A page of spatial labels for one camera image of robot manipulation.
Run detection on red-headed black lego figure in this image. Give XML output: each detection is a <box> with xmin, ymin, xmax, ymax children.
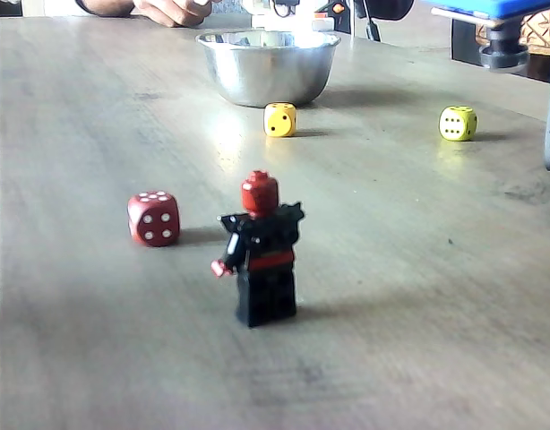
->
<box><xmin>211</xmin><ymin>168</ymin><xmax>306</xmax><ymax>329</ymax></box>

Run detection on shiny steel bowl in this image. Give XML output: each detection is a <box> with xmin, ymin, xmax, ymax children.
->
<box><xmin>194</xmin><ymin>30</ymin><xmax>342</xmax><ymax>108</ymax></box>

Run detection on person's hand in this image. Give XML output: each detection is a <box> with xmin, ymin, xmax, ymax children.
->
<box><xmin>132</xmin><ymin>0</ymin><xmax>213</xmax><ymax>29</ymax></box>

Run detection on carved wooden ornament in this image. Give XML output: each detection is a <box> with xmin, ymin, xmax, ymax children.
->
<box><xmin>475</xmin><ymin>8</ymin><xmax>550</xmax><ymax>57</ymax></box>

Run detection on pale yellow die black pips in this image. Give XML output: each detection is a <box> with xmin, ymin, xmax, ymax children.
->
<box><xmin>438</xmin><ymin>105</ymin><xmax>479</xmax><ymax>142</ymax></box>

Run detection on orange-yellow die black pips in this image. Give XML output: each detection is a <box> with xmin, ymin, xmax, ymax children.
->
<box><xmin>263</xmin><ymin>101</ymin><xmax>297</xmax><ymax>138</ymax></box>

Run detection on red die white pips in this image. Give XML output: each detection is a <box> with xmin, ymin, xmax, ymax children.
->
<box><xmin>126</xmin><ymin>190</ymin><xmax>181</xmax><ymax>248</ymax></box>

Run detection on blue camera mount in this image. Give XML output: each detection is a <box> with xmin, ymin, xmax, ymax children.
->
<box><xmin>430</xmin><ymin>0</ymin><xmax>550</xmax><ymax>29</ymax></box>

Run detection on black plug cable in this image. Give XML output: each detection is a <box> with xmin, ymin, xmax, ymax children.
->
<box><xmin>354</xmin><ymin>0</ymin><xmax>382</xmax><ymax>42</ymax></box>

